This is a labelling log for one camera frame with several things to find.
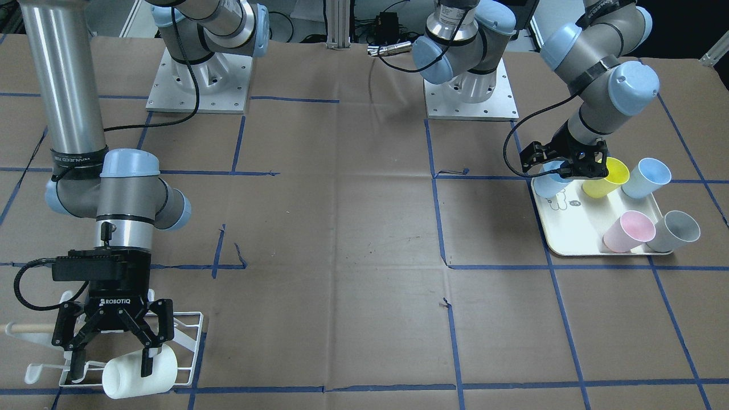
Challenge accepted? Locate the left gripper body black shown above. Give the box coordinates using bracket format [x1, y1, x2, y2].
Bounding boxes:
[550, 124, 609, 179]

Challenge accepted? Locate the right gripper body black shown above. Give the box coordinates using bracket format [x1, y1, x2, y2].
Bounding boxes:
[85, 248, 151, 331]

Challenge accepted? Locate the white ikea cup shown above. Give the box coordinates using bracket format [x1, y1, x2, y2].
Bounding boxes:
[102, 344, 179, 399]

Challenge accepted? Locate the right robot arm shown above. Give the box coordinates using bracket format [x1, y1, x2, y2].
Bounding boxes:
[14, 1, 192, 382]

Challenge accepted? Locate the light blue cup near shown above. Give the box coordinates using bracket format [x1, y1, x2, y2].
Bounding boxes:
[532, 160, 572, 198]

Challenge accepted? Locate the light blue cup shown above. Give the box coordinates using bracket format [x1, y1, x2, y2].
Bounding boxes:
[621, 158, 672, 198]
[532, 160, 572, 198]

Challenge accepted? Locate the yellow cup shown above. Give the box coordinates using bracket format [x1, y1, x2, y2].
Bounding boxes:
[581, 157, 630, 198]

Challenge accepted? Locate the light blue cup far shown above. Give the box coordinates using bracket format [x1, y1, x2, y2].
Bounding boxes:
[621, 158, 672, 198]

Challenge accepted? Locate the pink cup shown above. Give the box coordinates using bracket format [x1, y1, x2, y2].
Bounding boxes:
[603, 210, 656, 253]

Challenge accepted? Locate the grey cup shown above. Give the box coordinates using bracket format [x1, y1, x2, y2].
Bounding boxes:
[646, 210, 701, 252]

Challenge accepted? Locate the cream plastic tray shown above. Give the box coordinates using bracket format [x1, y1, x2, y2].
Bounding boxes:
[535, 180, 663, 256]

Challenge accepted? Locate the white wire cup rack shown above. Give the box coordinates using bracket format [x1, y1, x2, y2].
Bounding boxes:
[3, 299, 203, 399]

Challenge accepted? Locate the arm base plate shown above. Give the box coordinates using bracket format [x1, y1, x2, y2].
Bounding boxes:
[424, 60, 519, 121]
[146, 50, 253, 114]

